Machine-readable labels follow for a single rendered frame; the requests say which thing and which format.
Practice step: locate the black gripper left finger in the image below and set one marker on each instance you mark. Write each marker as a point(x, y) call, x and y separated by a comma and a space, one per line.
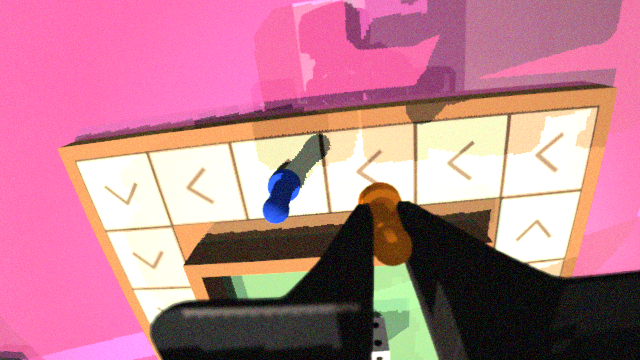
point(327, 315)

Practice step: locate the white square board game track with arrows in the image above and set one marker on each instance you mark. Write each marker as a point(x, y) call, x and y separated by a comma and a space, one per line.
point(485, 211)

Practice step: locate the orange game pawn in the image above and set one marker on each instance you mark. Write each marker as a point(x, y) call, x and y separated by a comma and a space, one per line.
point(392, 244)

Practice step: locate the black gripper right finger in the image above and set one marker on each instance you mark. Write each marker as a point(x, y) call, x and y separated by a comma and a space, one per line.
point(479, 303)

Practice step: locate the blue game pawn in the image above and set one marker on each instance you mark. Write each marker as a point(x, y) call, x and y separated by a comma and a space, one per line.
point(283, 187)

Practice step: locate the white die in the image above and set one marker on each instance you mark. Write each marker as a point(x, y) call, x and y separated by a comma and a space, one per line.
point(380, 340)

